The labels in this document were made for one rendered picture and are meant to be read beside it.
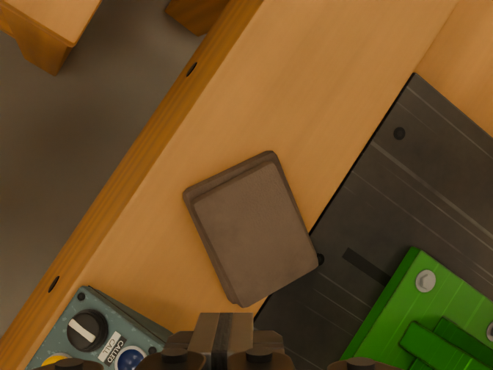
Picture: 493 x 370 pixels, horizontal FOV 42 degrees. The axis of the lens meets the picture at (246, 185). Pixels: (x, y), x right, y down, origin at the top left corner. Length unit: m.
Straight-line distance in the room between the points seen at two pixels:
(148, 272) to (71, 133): 0.90
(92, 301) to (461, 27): 0.39
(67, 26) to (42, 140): 0.86
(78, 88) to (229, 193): 0.94
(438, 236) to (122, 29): 0.95
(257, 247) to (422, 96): 0.19
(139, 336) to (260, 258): 0.10
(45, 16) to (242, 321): 0.41
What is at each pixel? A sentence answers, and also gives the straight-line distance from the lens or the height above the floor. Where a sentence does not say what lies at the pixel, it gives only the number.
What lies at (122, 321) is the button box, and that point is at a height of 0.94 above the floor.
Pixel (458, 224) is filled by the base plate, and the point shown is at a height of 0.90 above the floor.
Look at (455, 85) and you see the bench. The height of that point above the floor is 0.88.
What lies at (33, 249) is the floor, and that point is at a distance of 1.41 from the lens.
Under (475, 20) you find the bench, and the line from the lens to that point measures 0.62.
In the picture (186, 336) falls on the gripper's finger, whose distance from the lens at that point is 0.16.
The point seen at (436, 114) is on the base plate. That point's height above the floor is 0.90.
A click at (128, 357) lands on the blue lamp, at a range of 0.46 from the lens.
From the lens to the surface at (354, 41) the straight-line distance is 0.54.
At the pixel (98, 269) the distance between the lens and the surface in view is 0.49.
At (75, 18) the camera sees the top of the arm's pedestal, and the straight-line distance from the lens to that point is 0.53.
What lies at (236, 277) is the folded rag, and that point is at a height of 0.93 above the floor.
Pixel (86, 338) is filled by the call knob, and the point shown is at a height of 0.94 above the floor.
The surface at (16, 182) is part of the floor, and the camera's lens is 1.39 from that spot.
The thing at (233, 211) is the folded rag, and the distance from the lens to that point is 0.47.
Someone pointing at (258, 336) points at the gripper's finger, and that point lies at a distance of 0.16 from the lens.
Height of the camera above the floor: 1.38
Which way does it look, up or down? 71 degrees down
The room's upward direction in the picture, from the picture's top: 112 degrees clockwise
